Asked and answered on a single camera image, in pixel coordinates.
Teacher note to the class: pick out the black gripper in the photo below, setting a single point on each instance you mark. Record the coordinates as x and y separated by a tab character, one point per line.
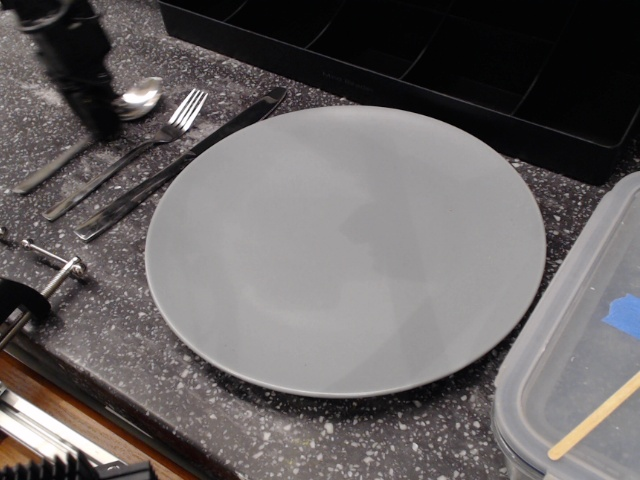
73	47

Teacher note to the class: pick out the silver spoon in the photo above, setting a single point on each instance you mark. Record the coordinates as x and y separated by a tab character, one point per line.
136	102

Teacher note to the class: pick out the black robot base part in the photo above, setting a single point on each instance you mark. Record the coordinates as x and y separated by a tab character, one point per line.
78	467

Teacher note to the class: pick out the grey round plate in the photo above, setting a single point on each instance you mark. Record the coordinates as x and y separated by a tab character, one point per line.
345	251

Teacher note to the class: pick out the silver fork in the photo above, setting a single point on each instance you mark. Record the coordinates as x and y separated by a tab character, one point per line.
179	123

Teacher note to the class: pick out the silver table knife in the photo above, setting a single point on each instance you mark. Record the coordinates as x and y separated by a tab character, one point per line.
118	209

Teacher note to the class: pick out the metal screw clamp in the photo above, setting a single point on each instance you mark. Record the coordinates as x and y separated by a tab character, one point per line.
21	303

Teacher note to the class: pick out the black compartment tray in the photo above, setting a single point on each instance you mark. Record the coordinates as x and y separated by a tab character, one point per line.
553	83

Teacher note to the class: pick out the clear plastic lidded container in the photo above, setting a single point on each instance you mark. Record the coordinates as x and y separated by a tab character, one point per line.
566	361

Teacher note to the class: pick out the blue tape piece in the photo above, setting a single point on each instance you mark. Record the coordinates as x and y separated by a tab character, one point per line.
624	315

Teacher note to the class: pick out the wooden stick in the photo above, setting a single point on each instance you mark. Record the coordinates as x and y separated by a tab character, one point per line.
594	419

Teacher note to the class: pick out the aluminium rail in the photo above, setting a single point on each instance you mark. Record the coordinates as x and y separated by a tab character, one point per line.
45	435

